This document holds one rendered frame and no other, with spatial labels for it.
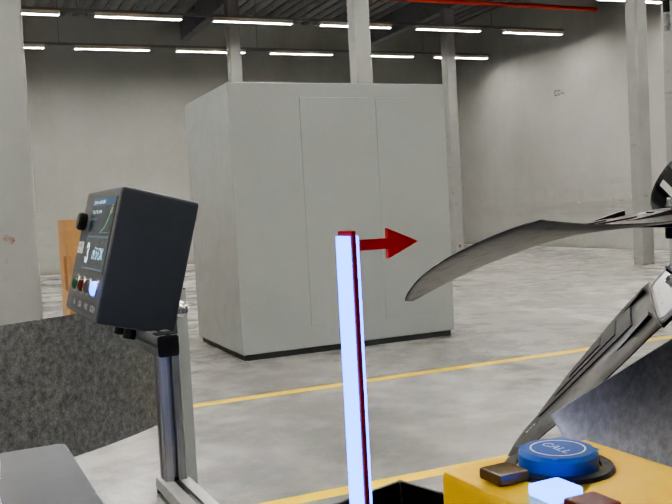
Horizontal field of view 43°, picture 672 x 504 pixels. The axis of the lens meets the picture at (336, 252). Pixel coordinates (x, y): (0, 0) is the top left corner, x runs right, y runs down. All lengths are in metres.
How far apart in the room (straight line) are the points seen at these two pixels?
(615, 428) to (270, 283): 6.27
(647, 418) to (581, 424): 0.06
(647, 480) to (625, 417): 0.37
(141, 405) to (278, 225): 4.42
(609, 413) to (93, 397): 1.95
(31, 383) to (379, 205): 5.26
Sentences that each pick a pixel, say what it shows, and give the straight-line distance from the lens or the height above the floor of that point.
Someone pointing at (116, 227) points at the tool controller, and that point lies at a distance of 1.18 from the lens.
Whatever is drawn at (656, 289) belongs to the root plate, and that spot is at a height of 1.10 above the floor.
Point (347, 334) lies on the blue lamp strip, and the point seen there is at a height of 1.11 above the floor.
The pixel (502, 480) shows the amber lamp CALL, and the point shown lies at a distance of 0.43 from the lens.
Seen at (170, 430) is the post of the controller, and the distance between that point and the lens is 1.17.
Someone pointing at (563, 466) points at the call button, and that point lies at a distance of 0.44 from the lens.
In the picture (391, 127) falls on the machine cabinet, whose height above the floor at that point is 1.87.
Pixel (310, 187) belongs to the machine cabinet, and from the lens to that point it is 7.12.
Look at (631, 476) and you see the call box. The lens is 0.45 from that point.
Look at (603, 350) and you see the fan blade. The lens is 0.99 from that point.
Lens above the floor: 1.21
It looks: 3 degrees down
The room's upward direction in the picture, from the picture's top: 3 degrees counter-clockwise
